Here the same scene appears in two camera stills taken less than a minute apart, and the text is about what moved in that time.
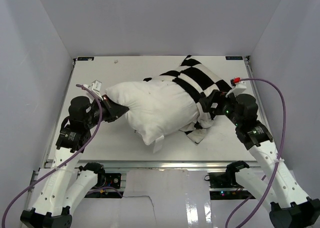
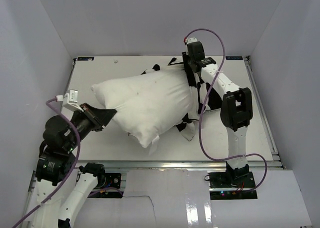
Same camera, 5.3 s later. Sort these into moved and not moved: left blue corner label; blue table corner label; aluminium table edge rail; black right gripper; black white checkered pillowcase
Moved: black right gripper; black white checkered pillowcase
Not moved: aluminium table edge rail; left blue corner label; blue table corner label
